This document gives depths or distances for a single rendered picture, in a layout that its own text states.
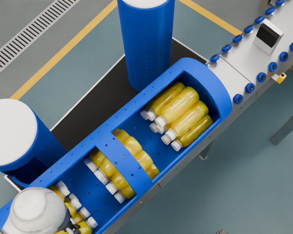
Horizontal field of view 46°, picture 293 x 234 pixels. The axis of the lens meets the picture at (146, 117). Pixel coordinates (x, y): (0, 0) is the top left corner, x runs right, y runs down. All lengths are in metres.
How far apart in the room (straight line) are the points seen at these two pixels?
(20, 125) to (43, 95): 1.25
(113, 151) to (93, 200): 0.31
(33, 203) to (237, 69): 1.11
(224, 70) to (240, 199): 1.05
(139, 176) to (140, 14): 0.82
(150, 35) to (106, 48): 1.01
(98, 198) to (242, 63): 0.86
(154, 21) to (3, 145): 0.87
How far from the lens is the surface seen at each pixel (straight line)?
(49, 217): 0.81
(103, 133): 1.16
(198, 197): 2.34
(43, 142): 1.49
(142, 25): 1.73
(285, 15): 1.85
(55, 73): 2.74
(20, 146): 1.41
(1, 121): 1.48
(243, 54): 1.66
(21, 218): 0.80
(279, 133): 2.39
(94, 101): 2.39
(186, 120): 1.26
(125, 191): 1.25
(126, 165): 1.11
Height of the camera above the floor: 2.29
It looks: 68 degrees down
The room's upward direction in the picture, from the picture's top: 3 degrees counter-clockwise
